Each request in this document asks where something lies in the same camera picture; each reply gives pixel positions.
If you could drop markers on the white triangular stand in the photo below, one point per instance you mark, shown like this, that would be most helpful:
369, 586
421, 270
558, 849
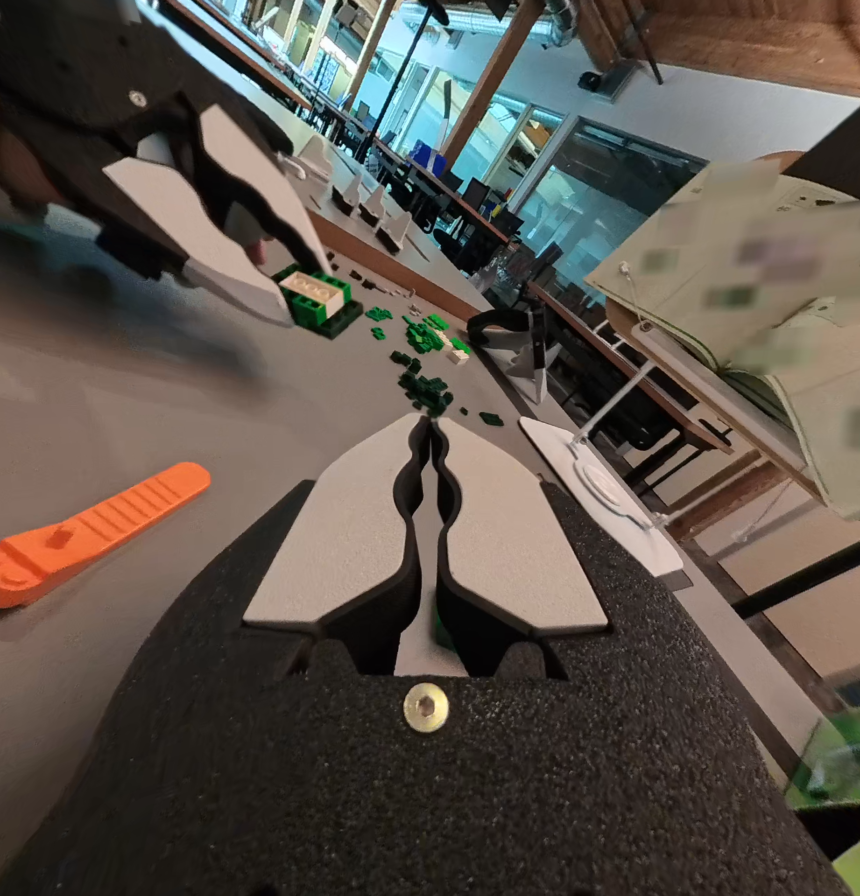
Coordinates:
535, 381

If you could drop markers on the green white lego assembly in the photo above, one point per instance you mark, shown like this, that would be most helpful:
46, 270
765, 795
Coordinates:
311, 308

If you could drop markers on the long wooden desk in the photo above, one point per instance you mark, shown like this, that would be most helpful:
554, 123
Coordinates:
472, 210

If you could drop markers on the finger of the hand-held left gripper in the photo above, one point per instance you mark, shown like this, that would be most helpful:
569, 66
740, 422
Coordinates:
185, 224
255, 168

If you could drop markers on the slim wooden post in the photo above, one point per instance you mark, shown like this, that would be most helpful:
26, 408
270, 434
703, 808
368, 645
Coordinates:
370, 56

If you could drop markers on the pile of bright green bricks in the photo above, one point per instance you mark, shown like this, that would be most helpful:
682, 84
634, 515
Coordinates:
423, 339

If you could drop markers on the all-white wedge dock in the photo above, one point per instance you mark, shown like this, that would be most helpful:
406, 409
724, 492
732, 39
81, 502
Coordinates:
316, 157

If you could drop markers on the black tripod pole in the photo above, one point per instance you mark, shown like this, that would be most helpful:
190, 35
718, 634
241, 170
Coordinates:
402, 77

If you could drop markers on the silver air duct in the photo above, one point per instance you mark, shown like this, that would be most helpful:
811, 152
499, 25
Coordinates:
563, 17

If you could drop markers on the black wall speaker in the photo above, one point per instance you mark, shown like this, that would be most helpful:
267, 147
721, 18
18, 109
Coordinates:
590, 80

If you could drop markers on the open instruction booklet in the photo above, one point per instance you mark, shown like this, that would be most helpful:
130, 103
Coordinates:
682, 224

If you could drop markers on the thick wooden post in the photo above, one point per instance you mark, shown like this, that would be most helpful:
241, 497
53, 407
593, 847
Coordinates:
493, 77

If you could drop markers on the row of small black pieces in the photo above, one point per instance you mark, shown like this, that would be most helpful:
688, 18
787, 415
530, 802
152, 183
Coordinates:
367, 283

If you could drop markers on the black panel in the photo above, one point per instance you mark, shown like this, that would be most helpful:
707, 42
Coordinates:
843, 154

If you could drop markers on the black metal bar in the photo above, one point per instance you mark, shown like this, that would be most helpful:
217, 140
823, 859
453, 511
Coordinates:
822, 570

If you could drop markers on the blue storage bins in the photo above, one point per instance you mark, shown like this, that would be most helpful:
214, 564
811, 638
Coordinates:
426, 155

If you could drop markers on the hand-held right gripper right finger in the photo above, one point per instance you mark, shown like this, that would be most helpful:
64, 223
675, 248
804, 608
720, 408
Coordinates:
514, 553

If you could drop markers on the black smartphone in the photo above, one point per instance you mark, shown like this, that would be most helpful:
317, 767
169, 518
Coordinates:
538, 336

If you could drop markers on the small grey lego pieces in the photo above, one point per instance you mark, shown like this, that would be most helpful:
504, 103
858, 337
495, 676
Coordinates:
412, 308

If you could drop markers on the white wedge dock black base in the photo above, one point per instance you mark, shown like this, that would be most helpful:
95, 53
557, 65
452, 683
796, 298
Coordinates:
349, 192
374, 206
396, 231

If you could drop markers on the orange brick separator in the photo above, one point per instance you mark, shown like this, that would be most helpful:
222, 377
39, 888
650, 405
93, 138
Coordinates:
87, 532

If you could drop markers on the green lego box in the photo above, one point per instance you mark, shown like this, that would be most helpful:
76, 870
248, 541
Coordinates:
857, 742

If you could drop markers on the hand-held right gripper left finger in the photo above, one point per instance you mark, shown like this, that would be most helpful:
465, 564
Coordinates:
332, 546

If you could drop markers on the pile of dark green bricks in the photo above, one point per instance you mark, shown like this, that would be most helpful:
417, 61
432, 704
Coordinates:
426, 392

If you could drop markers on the black headband device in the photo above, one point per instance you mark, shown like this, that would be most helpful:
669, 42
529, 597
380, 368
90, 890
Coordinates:
475, 329

